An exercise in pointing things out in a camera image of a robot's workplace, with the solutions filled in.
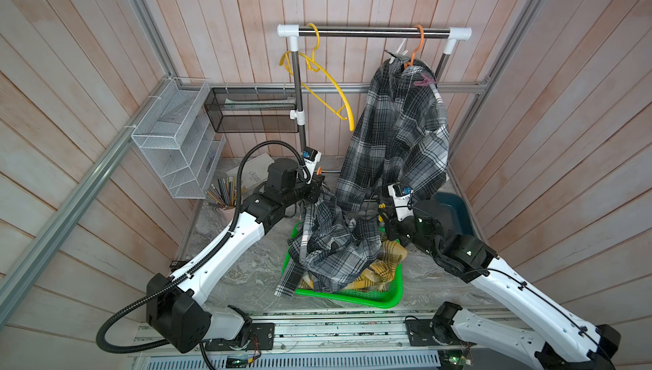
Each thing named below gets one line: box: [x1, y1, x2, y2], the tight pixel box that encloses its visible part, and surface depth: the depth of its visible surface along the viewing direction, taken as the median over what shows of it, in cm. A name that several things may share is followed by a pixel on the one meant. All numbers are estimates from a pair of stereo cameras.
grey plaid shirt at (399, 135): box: [335, 50, 450, 214], surface depth 74 cm
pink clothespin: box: [413, 72, 436, 87], surface depth 59 cm
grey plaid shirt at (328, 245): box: [275, 190, 383, 298], surface depth 68 cm
